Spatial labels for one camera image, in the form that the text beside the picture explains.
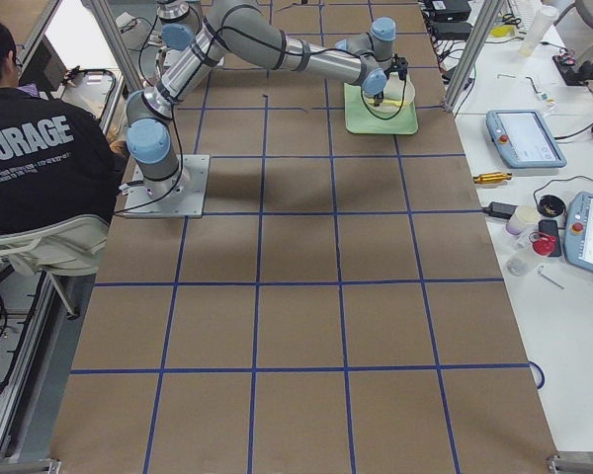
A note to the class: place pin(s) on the aluminium frame post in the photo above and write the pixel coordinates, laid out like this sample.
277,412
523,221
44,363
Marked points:
480,30

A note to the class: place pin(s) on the blue teach pendant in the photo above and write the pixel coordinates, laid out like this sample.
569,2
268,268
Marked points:
578,238
523,139

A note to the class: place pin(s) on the yellow plastic fork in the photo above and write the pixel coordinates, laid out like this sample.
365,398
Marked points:
388,103

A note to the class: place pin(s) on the white round plate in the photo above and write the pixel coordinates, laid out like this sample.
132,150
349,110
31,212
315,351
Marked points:
394,89

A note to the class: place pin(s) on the white paper cup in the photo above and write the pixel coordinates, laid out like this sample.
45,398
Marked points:
523,218

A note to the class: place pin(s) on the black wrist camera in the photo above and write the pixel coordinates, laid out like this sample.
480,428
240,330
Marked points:
399,66

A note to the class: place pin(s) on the seated person in black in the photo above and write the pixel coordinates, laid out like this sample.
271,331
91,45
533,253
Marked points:
55,161

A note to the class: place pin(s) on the light green tray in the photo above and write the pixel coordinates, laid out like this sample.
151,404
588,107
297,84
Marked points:
359,120

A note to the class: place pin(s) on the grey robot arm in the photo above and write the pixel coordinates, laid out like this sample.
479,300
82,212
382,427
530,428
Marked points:
181,20
239,27

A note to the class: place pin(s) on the white office chair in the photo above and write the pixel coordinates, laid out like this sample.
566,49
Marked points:
70,248

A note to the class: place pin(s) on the black power adapter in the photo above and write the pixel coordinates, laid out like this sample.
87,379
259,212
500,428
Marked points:
500,210

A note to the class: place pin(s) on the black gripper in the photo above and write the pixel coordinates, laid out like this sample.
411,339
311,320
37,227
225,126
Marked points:
378,93

